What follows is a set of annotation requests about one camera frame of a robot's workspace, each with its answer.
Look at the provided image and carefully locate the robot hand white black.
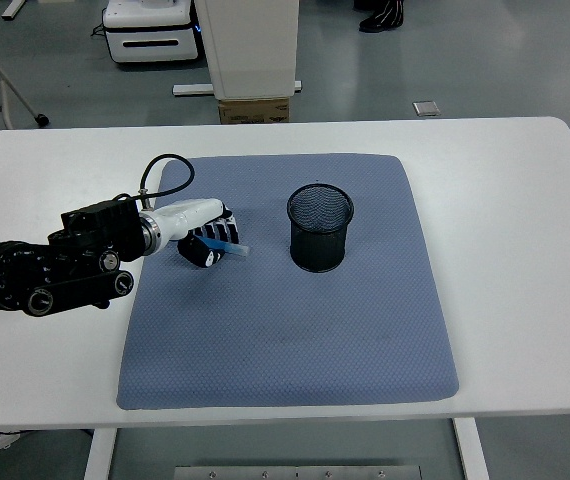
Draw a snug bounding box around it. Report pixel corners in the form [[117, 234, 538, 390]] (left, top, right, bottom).
[[152, 198, 240, 270]]

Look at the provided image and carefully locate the blue marker with clear cap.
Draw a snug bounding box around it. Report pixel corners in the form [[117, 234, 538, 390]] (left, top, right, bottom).
[[199, 237, 252, 259]]

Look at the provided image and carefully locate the black mesh pen holder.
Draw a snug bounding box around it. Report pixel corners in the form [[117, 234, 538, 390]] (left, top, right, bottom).
[[286, 183, 355, 274]]

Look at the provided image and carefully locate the brown cardboard box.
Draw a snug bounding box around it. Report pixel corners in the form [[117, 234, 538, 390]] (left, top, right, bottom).
[[217, 97, 291, 125]]

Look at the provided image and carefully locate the grey metal floor bar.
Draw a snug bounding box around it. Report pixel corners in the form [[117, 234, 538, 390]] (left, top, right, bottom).
[[172, 79, 305, 97]]

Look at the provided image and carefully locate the blue textured mat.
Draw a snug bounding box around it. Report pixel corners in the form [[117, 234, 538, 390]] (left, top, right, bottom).
[[116, 153, 461, 412]]

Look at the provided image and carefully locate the white machine with black slot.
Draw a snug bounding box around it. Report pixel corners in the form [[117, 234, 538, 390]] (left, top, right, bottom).
[[102, 0, 201, 64]]

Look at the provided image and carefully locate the white table leg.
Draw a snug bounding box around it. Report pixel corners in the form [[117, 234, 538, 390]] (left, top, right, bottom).
[[452, 417, 490, 480], [83, 428, 118, 480]]

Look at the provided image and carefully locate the white floor bar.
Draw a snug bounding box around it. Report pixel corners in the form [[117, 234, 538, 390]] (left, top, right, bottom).
[[0, 0, 34, 21]]

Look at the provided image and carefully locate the person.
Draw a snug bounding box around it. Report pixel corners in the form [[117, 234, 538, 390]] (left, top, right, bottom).
[[353, 0, 409, 34]]

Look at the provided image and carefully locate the grey metal plate with screws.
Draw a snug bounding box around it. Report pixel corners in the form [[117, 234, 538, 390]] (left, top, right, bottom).
[[173, 465, 424, 480]]

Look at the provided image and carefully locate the white pedestal column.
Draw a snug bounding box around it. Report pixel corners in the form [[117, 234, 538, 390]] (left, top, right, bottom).
[[194, 0, 300, 100]]

